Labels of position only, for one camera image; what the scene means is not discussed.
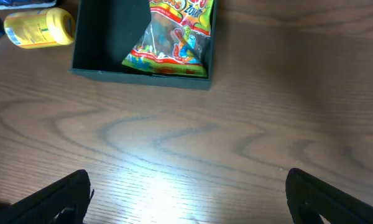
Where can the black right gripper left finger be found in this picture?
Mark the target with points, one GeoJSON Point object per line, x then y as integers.
{"type": "Point", "coordinates": [64, 201]}

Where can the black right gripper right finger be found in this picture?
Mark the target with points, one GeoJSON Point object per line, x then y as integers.
{"type": "Point", "coordinates": [311, 200]}

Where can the yellow candy tube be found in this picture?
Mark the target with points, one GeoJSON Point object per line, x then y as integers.
{"type": "Point", "coordinates": [40, 28]}

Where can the black open gift box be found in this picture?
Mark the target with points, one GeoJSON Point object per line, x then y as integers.
{"type": "Point", "coordinates": [105, 33]}

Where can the Haribo gummy worms bag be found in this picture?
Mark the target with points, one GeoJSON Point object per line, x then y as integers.
{"type": "Point", "coordinates": [174, 41]}

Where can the blue Dairy Milk chocolate bar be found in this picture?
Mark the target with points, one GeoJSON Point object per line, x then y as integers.
{"type": "Point", "coordinates": [26, 4]}

